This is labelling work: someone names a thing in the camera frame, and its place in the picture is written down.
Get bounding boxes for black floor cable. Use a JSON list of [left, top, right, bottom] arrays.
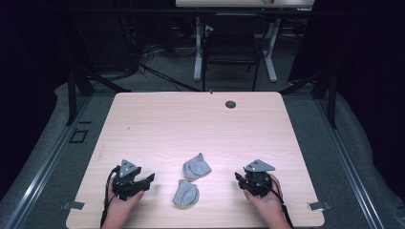
[[139, 62, 203, 93]]

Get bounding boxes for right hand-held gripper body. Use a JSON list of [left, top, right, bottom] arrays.
[[243, 158, 277, 198]]

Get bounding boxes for person's right hand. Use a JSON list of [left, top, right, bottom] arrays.
[[243, 173, 285, 221]]

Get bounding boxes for grey tape piece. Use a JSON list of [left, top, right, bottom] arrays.
[[61, 200, 86, 211], [307, 200, 332, 212]]

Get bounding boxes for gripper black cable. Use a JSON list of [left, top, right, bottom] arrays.
[[246, 177, 295, 229], [99, 166, 119, 229]]

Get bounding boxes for black tape square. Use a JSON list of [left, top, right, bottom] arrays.
[[68, 128, 90, 144]]

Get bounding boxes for black metal stand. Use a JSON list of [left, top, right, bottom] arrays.
[[66, 67, 132, 126], [279, 67, 338, 130]]

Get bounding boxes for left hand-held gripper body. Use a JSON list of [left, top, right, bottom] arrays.
[[111, 158, 143, 201]]

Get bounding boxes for metal floor rail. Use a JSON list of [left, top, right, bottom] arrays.
[[313, 94, 387, 229], [0, 94, 94, 229]]

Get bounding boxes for white desk leg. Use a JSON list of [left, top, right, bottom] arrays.
[[262, 18, 279, 83], [193, 16, 205, 82]]

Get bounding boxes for white desk top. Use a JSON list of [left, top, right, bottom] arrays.
[[175, 0, 316, 9]]

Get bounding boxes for grey sock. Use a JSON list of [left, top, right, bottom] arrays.
[[172, 178, 201, 208], [182, 152, 213, 181]]

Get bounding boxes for person's left hand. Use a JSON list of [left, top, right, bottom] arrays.
[[106, 177, 146, 221]]

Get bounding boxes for black chair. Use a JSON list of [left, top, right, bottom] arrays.
[[201, 12, 269, 92]]

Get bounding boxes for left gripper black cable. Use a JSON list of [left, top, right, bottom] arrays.
[[99, 166, 119, 229]]

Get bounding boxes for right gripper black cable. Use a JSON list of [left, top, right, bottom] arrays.
[[246, 177, 295, 229]]

